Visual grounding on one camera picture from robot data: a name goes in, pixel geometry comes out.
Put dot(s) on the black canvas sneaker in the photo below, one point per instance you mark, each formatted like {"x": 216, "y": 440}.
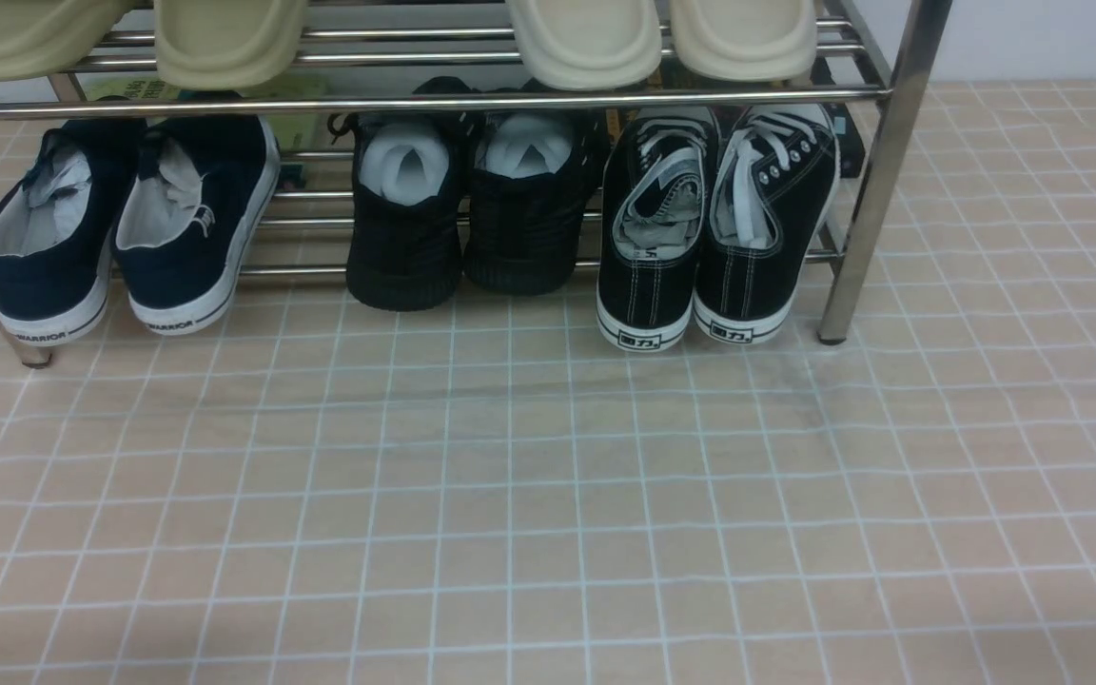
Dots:
{"x": 775, "y": 182}
{"x": 656, "y": 190}

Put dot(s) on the silver metal shoe rack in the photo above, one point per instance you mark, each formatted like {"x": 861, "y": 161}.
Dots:
{"x": 898, "y": 97}

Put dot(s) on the black knit shoe left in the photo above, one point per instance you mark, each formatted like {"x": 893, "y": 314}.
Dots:
{"x": 409, "y": 175}

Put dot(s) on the black knit shoe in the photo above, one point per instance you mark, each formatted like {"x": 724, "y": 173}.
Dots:
{"x": 533, "y": 175}
{"x": 409, "y": 175}

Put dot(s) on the black knit shoe right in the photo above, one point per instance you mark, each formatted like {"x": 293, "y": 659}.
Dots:
{"x": 533, "y": 175}

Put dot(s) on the cream slipper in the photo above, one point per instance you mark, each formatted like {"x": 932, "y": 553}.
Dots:
{"x": 587, "y": 45}
{"x": 745, "y": 41}

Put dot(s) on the cream slipper far right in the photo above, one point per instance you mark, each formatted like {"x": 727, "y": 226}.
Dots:
{"x": 745, "y": 41}

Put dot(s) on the navy canvas shoe right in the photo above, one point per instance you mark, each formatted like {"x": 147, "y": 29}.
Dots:
{"x": 201, "y": 187}

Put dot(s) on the navy canvas shoe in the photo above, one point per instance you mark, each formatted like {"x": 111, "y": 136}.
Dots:
{"x": 201, "y": 187}
{"x": 55, "y": 226}

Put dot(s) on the beige slipper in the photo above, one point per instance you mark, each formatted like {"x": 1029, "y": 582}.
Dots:
{"x": 39, "y": 38}
{"x": 224, "y": 45}

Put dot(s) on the navy canvas shoe left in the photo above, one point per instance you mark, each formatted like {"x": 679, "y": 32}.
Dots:
{"x": 55, "y": 226}

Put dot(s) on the beige slipper far left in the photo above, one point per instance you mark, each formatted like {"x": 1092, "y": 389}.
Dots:
{"x": 39, "y": 38}

